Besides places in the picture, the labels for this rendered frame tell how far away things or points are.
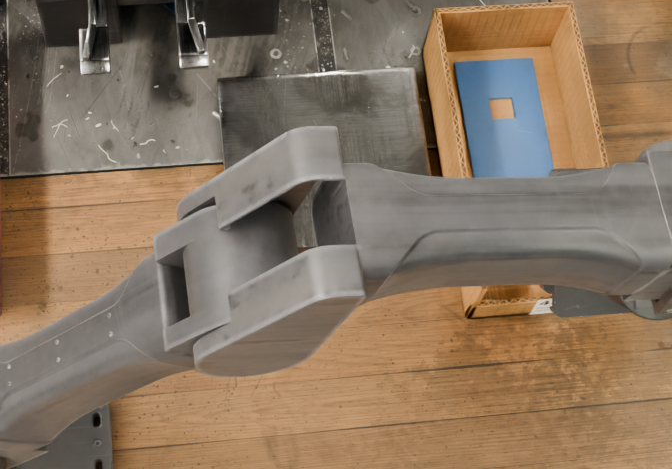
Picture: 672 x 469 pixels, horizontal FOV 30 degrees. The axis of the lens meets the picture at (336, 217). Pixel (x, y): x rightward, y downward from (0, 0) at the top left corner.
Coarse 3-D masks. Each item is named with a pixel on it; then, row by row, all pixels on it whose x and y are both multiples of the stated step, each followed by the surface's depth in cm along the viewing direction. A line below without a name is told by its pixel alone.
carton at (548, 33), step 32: (448, 32) 107; (480, 32) 108; (512, 32) 109; (544, 32) 109; (576, 32) 105; (448, 64) 102; (544, 64) 111; (576, 64) 105; (448, 96) 101; (544, 96) 109; (576, 96) 105; (448, 128) 102; (576, 128) 106; (448, 160) 103; (576, 160) 106; (480, 288) 95; (512, 288) 102
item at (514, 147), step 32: (480, 64) 110; (512, 64) 110; (480, 96) 108; (512, 96) 109; (480, 128) 107; (512, 128) 108; (544, 128) 108; (480, 160) 106; (512, 160) 106; (544, 160) 107
